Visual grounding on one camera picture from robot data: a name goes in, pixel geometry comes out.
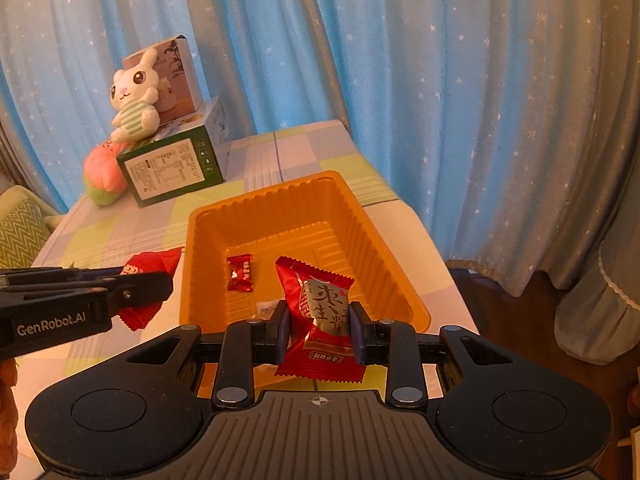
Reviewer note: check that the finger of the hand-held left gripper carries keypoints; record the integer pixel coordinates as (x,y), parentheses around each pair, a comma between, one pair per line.
(50,276)
(145,290)

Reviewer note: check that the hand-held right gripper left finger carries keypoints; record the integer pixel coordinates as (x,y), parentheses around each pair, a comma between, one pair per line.
(284,327)

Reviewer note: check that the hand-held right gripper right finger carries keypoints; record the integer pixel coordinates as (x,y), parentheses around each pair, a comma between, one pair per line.
(356,332)

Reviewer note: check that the plain red snack packet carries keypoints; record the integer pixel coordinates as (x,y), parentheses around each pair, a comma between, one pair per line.
(150,265)

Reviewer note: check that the red packet with beige label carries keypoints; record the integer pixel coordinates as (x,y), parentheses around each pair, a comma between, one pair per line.
(325,305)

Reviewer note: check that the red brown twisted candy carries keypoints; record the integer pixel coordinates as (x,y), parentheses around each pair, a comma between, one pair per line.
(240,274)

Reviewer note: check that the orange plastic tray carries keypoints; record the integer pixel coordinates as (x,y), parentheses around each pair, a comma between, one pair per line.
(300,210)

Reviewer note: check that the person's left hand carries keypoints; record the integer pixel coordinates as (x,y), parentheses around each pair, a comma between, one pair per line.
(7,400)

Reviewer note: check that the green chevron pillow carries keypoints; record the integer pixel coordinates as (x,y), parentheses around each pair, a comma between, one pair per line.
(20,230)

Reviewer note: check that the light green sofa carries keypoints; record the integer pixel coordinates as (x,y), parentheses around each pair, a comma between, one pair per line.
(54,221)

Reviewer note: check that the pink green plush toy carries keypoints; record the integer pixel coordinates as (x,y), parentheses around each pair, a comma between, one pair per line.
(102,170)

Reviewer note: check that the green cardboard box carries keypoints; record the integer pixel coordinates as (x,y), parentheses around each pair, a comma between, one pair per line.
(165,170)

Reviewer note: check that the plaid pastel tablecloth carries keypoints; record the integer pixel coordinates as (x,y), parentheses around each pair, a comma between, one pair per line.
(310,150)

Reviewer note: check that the white bunny plush toy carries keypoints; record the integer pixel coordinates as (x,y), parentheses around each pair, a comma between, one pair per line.
(135,85)

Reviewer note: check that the tan upright cardboard box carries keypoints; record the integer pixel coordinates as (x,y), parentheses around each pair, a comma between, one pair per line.
(180,80)

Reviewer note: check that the grey lace-trim chair cover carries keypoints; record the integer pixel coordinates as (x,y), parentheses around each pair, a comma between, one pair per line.
(610,310)

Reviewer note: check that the blue star-print curtain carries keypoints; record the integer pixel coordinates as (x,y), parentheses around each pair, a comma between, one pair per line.
(400,60)

